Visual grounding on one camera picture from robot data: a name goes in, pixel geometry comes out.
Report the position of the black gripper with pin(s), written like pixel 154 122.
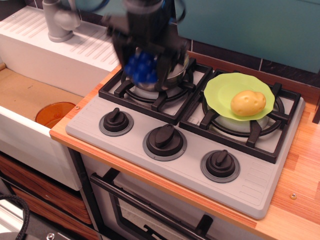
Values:
pixel 159 38

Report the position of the blue toy blueberry cluster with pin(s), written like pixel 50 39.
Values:
pixel 142 68

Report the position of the yellow toy potato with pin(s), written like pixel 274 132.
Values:
pixel 248 103

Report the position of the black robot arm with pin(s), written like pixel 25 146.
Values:
pixel 160 9

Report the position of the stainless steel pot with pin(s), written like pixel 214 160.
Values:
pixel 175 75

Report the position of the black left stove knob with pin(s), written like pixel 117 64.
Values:
pixel 116 123

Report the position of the black stove knob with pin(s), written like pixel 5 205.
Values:
pixel 116 123
pixel 220 166
pixel 165 143

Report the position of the grey toy stove top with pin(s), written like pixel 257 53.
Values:
pixel 250 193

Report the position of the black middle stove knob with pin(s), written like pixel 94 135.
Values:
pixel 165 143

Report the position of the light green plastic plate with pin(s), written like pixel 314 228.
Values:
pixel 220 90

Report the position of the black right stove knob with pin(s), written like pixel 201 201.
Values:
pixel 220 166

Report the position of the black left burner grate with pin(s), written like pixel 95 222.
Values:
pixel 167 106

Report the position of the black burner grate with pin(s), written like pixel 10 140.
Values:
pixel 268 138
pixel 167 106

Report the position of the grey toy faucet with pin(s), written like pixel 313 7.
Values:
pixel 60 22

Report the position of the white toy sink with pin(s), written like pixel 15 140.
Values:
pixel 37 72

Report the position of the orange plastic cup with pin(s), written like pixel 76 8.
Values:
pixel 51 114

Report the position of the black right burner grate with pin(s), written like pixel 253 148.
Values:
pixel 268 138

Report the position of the teal cabinet panel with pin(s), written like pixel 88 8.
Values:
pixel 285 32

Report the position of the wooden drawer fronts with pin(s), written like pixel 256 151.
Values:
pixel 54 202

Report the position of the oven door with black handle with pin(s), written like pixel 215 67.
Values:
pixel 145 213

